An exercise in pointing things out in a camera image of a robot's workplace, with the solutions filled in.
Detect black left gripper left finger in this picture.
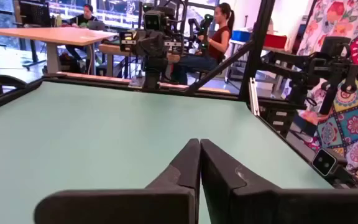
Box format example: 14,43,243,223
33,138,201,224

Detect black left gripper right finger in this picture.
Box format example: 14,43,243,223
200,139,358,224

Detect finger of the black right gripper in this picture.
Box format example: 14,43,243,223
153,32,167,57
139,32,154,57

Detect brown wooden desk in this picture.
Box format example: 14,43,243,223
98,43,181,78

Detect open silver laptop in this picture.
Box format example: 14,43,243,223
87,20,107,31

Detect seated person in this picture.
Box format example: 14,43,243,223
64,3,106,62
169,2,236,85

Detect black backpack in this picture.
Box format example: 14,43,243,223
58,52,81,74

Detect light wood desk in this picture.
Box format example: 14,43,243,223
0,27,119,75

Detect blue plastic bin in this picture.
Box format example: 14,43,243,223
231,29,252,43

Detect black box white labels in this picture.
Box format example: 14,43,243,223
259,105,295,138

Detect silver aluminium extrusion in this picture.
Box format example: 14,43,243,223
248,77,260,116

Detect red plastic bin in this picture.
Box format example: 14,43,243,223
263,33,288,50

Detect white side table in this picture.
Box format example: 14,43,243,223
227,39,291,82

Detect colourful floral cloth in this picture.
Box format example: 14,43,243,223
293,0,358,189

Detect black chair back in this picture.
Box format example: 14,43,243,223
0,74,28,99

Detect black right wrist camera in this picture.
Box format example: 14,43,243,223
142,11,168,32

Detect small black box camera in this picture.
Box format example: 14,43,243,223
311,148,338,177

